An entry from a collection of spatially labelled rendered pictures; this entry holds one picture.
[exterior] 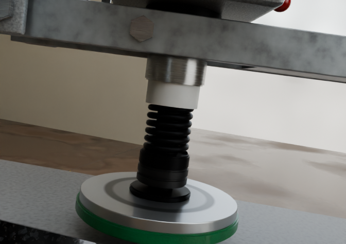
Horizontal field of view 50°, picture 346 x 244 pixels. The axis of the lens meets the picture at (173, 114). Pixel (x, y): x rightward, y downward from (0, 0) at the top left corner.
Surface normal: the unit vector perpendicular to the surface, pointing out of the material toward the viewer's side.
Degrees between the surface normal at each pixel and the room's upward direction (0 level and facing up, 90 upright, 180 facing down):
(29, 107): 90
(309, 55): 90
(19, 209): 0
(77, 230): 0
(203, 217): 0
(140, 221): 90
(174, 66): 90
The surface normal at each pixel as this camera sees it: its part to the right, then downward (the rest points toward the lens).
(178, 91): 0.17, 0.11
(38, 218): 0.13, -0.99
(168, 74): -0.22, 0.05
